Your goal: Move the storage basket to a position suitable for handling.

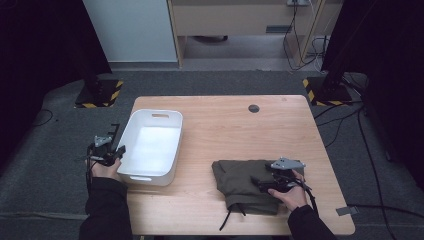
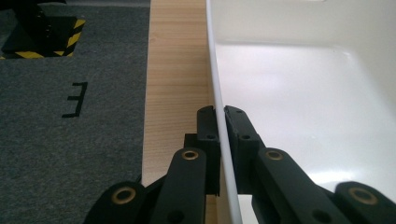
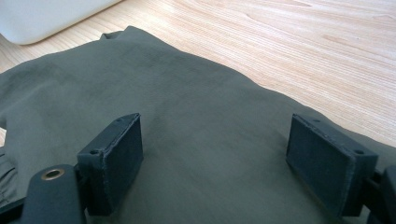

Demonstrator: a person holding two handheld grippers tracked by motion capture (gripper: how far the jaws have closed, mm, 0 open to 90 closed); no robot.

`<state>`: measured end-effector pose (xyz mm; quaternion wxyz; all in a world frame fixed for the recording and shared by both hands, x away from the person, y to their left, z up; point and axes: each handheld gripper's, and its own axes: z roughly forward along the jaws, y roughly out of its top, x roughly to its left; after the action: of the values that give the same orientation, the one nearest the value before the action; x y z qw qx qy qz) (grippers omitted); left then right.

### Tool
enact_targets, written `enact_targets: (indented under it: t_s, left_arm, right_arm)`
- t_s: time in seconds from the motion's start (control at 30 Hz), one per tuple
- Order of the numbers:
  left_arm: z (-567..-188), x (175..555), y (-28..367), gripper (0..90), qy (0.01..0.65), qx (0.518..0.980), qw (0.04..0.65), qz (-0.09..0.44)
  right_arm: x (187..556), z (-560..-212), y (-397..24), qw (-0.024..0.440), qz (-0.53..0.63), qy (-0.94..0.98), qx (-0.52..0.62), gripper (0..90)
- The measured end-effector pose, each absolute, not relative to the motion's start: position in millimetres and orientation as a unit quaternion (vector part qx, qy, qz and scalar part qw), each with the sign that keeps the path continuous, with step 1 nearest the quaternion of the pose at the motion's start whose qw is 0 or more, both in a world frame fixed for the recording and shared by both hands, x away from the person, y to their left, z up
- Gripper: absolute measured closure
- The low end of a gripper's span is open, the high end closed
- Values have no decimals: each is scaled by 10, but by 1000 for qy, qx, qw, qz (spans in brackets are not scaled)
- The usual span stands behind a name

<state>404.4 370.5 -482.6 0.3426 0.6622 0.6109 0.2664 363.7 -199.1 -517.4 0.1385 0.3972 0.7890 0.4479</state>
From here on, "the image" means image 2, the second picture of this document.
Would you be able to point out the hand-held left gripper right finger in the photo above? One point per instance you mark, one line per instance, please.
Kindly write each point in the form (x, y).
(244, 146)

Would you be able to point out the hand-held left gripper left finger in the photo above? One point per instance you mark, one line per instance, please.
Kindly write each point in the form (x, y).
(210, 140)

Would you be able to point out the white plastic bin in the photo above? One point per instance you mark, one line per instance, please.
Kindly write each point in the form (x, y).
(295, 109)

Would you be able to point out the black stand with striped base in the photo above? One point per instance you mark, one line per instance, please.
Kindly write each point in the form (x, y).
(37, 34)

